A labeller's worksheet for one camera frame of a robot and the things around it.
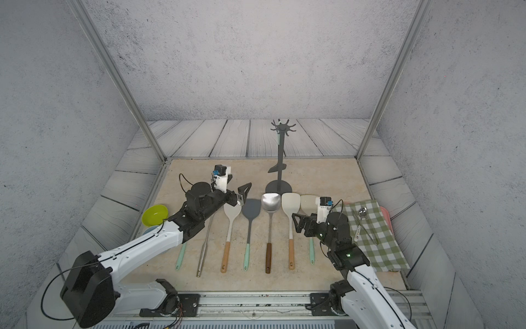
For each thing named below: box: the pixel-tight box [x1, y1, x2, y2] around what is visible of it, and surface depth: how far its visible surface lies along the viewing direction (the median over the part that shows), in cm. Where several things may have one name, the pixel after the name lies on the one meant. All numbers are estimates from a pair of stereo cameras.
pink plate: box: [379, 206, 395, 236], surface depth 97 cm
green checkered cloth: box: [332, 199, 411, 273], surface depth 91 cm
